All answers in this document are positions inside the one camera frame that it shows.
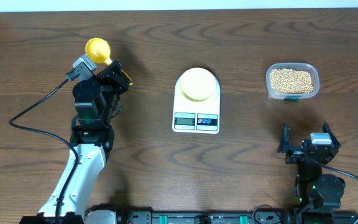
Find yellow measuring scoop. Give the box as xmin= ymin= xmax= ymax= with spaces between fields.
xmin=84 ymin=37 xmax=133 ymax=86

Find soybeans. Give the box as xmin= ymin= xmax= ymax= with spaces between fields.
xmin=269 ymin=68 xmax=314 ymax=94

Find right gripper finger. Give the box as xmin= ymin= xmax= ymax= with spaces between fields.
xmin=280 ymin=123 xmax=290 ymax=146
xmin=323 ymin=122 xmax=339 ymax=144

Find white digital kitchen scale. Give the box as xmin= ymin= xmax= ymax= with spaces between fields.
xmin=172 ymin=77 xmax=221 ymax=134

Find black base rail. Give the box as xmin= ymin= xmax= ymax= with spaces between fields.
xmin=82 ymin=210 xmax=358 ymax=224

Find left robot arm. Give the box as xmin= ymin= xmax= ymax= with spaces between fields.
xmin=21 ymin=60 xmax=131 ymax=223

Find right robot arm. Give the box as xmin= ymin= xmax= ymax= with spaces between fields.
xmin=277 ymin=123 xmax=346 ymax=223

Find clear plastic container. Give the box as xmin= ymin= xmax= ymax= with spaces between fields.
xmin=266 ymin=63 xmax=320 ymax=101

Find yellow-green bowl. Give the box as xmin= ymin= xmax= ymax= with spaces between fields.
xmin=179 ymin=68 xmax=218 ymax=101

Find left black cable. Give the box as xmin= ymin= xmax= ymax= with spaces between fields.
xmin=9 ymin=78 xmax=80 ymax=224

